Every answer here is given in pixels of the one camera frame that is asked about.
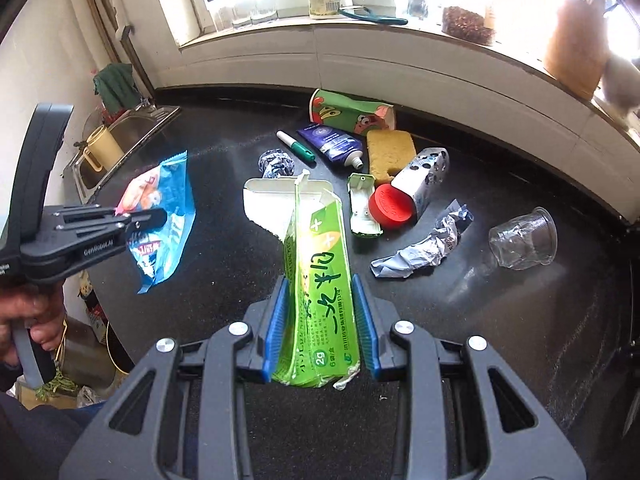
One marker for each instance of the steel sink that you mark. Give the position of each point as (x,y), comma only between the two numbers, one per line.
(145,122)

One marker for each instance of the blue snack packet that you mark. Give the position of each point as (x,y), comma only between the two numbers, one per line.
(172,195)

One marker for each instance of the clear plastic cup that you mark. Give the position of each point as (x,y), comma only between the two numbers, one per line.
(525,237)

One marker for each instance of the person's left hand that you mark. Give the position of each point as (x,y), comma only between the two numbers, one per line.
(47,315)

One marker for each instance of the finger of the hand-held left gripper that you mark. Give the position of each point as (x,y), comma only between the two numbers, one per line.
(147,218)

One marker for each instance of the orange brown bag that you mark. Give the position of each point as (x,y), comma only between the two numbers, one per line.
(575,45)

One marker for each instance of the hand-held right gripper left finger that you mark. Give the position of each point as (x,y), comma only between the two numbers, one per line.
(277,330)

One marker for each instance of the yellow sponge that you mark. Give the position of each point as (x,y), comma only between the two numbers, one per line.
(390,155)

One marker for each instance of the dark blue tube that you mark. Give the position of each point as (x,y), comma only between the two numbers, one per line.
(330,142)

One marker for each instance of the green cloth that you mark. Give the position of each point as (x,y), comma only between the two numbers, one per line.
(116,85)

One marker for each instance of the white green marker pen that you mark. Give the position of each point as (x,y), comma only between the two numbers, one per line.
(297,148)

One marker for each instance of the clear drinking glass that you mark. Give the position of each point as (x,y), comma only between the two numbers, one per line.
(263,14)
(241,17)

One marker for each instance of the black wall pipe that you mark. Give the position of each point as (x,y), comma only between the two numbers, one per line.
(132,60)

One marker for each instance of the green cartoon carton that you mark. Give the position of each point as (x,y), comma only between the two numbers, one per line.
(345,110)

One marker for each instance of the crumpled blue white foil ball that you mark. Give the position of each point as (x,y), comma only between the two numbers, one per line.
(275,164)

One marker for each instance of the green cardboard medicine box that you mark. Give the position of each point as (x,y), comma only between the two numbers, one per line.
(320,280)

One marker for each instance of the green leafy vegetables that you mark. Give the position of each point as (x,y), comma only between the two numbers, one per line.
(55,385)

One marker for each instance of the person's dark blue clothing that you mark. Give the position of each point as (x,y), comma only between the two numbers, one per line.
(35,440)

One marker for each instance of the yellow plastic mug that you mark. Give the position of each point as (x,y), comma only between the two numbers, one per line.
(102,147)

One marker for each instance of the green toy car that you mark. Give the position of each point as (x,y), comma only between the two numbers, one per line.
(361,205)

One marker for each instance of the spotted silver can red cap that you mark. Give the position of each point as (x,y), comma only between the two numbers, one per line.
(425,175)

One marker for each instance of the crumpled blue silver wrapper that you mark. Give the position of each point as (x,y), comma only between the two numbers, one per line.
(425,252)

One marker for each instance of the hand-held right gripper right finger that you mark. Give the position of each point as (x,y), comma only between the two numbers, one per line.
(365,330)

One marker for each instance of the bowl of brown dried food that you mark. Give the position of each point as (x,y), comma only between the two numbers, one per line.
(467,25)

